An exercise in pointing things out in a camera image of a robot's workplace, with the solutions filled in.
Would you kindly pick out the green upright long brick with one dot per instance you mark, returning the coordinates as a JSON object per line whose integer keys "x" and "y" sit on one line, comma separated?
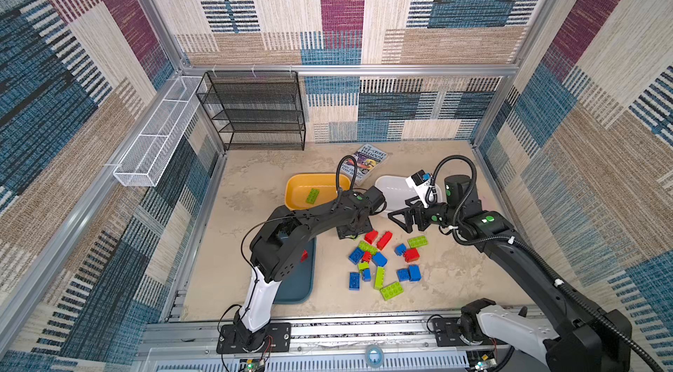
{"x": 379, "y": 279}

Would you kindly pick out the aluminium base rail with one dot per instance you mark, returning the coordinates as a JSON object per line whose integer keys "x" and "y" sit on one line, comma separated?
{"x": 404, "y": 340}

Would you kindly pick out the small blue lego brick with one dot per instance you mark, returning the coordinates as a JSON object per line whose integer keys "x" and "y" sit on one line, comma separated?
{"x": 400, "y": 250}

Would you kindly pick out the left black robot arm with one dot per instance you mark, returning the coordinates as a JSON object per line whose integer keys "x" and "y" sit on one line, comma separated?
{"x": 278, "y": 249}

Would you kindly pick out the yellow plastic bin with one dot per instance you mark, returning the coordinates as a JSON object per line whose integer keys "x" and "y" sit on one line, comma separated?
{"x": 304, "y": 191}

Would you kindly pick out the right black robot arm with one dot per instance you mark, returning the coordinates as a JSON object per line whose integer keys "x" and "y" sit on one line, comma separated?
{"x": 583, "y": 336}

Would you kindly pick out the green long brick bottom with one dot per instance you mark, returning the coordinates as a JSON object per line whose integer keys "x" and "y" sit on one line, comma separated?
{"x": 391, "y": 291}

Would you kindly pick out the red square lego brick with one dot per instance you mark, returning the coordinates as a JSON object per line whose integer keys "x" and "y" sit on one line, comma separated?
{"x": 371, "y": 237}

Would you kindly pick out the small blue brick lower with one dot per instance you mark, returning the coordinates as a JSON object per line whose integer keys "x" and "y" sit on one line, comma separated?
{"x": 366, "y": 275}

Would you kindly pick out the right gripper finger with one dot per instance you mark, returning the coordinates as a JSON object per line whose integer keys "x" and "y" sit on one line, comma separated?
{"x": 405, "y": 220}
{"x": 410, "y": 206}

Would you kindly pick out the black wire shelf rack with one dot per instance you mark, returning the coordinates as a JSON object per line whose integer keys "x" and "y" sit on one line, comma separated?
{"x": 254, "y": 110}

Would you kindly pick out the green lego brick right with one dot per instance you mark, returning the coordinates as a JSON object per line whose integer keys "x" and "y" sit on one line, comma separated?
{"x": 417, "y": 242}

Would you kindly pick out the blue brick lower-right small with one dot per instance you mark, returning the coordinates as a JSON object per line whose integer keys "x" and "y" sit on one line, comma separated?
{"x": 403, "y": 275}

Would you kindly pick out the white plastic bin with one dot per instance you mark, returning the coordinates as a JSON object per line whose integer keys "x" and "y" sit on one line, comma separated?
{"x": 395, "y": 191}

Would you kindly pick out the red long lego brick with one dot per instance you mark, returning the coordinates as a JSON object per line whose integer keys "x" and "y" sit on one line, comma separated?
{"x": 384, "y": 240}

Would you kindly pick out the blue tall brick lower-right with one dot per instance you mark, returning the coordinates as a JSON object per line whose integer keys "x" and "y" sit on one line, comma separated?
{"x": 414, "y": 272}

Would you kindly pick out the paperback children's book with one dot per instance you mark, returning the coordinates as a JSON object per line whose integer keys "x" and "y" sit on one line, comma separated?
{"x": 368, "y": 157}

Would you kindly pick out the white wire mesh basket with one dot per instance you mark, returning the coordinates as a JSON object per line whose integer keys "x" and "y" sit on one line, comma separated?
{"x": 146, "y": 160}

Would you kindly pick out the green long lego brick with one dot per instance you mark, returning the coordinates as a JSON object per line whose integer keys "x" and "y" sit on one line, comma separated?
{"x": 312, "y": 196}

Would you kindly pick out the small red centre brick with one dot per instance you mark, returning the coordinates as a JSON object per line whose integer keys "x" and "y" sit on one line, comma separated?
{"x": 367, "y": 257}

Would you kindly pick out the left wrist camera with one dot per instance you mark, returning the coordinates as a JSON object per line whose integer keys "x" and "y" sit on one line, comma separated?
{"x": 375, "y": 199}

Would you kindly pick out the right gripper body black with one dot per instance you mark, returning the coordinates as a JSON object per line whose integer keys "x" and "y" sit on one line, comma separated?
{"x": 418, "y": 214}

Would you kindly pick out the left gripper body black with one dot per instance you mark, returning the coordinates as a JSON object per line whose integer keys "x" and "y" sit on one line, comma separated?
{"x": 355, "y": 233}

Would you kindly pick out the red lego brick right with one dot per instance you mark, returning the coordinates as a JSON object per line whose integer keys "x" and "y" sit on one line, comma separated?
{"x": 411, "y": 255}

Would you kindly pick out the green long centre brick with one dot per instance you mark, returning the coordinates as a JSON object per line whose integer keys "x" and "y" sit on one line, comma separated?
{"x": 367, "y": 247}

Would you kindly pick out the dark teal plastic bin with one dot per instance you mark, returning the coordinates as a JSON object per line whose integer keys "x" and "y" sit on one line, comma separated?
{"x": 298, "y": 287}

